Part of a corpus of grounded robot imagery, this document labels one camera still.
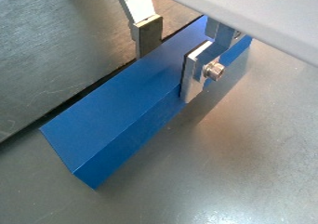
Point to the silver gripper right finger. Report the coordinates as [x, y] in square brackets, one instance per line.
[202, 61]

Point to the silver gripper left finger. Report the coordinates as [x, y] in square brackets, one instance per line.
[146, 25]

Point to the long blue block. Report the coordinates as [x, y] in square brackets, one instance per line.
[99, 132]

